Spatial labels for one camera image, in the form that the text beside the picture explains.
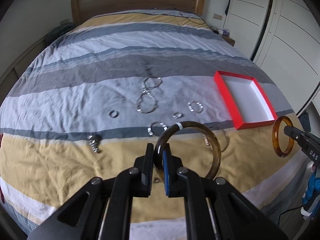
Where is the wooden headboard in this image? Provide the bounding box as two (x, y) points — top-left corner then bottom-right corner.
(71, 0), (205, 26)

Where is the wall switch plate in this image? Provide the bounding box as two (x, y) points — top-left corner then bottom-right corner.
(213, 14), (222, 20)

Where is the tissue box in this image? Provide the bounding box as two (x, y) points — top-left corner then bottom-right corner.
(218, 29), (230, 36)

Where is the silver link bracelet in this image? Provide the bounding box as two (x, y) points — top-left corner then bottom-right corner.
(187, 100), (204, 114)

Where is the long silver chain necklace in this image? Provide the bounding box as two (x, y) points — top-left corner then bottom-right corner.
(135, 76), (163, 114)

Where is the wooden nightstand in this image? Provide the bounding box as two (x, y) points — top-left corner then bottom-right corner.
(221, 35), (235, 46)

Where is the dark brown bangle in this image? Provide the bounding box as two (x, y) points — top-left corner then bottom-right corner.
(153, 121), (221, 181)

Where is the red jewelry box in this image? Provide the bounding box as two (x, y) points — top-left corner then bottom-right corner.
(213, 70), (278, 129)

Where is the striped bed duvet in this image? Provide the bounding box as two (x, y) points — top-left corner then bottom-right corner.
(1, 10), (307, 234)

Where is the amber orange bangle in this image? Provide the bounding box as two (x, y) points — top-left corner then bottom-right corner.
(272, 115), (295, 158)

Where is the white wardrobe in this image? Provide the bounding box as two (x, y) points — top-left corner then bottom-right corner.
(223, 0), (319, 114)

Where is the dark green cloth pile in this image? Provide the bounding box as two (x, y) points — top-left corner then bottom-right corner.
(44, 22), (75, 46)

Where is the thin silver bangle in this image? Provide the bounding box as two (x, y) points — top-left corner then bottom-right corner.
(209, 126), (230, 153)

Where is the black cable on bed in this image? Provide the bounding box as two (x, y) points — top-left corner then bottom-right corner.
(150, 8), (213, 30)

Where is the silver beaded bracelet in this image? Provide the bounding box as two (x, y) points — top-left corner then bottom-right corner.
(147, 121), (168, 137)

